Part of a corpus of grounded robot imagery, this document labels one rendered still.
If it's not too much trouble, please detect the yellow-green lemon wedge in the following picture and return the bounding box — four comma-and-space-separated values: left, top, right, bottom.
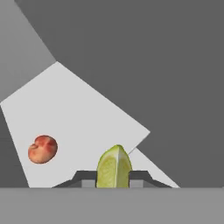
95, 143, 133, 189

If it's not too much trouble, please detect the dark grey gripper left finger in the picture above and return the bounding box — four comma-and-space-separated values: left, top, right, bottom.
52, 170, 98, 189

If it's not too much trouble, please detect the red-orange peach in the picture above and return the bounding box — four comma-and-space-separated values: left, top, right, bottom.
27, 134, 59, 165

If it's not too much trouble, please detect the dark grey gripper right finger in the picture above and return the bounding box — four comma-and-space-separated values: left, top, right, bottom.
128, 170, 173, 189

